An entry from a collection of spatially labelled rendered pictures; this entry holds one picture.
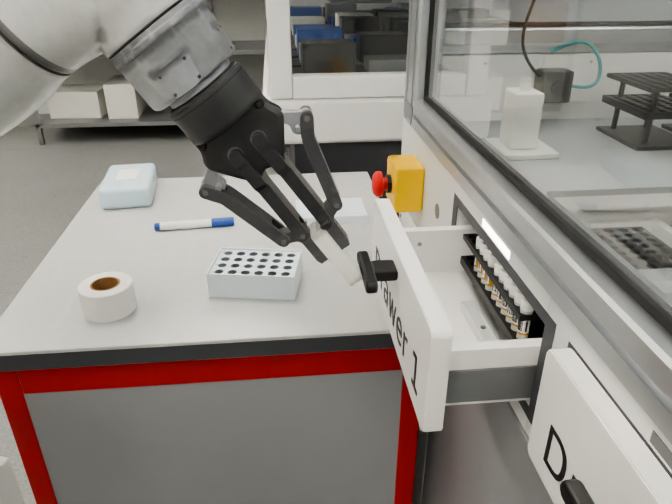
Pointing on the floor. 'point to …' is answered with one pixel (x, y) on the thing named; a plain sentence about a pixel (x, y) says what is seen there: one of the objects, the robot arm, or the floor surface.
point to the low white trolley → (204, 368)
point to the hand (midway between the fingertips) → (335, 252)
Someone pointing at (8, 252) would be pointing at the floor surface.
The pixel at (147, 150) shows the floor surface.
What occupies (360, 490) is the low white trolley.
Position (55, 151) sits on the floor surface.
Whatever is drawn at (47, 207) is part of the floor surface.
